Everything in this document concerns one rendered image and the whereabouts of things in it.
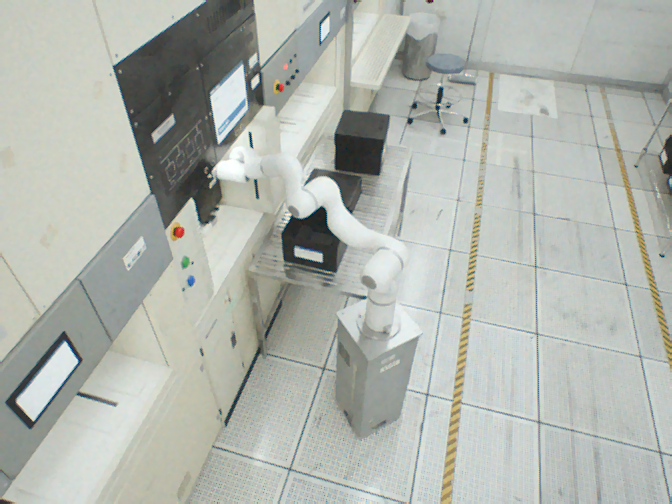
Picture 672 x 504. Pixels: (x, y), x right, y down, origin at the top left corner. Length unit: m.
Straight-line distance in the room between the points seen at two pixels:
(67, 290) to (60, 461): 0.76
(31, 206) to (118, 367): 0.99
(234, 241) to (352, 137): 0.93
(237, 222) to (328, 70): 1.56
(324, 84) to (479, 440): 2.52
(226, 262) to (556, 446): 1.92
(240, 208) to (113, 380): 1.05
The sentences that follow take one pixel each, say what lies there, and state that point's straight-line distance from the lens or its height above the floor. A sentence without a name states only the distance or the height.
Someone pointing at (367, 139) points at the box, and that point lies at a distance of 2.81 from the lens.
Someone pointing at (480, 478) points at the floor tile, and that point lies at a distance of 2.75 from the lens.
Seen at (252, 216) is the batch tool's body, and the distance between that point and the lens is 2.49.
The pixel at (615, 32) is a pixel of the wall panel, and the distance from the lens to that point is 6.31.
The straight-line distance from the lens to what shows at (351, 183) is 2.70.
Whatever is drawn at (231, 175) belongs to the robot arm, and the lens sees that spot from 2.19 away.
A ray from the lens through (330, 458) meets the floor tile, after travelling 2.67.
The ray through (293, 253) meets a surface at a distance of 2.34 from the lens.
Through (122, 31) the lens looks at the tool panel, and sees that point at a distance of 1.42.
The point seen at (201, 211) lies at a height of 1.02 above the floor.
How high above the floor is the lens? 2.47
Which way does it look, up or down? 44 degrees down
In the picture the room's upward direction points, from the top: 1 degrees clockwise
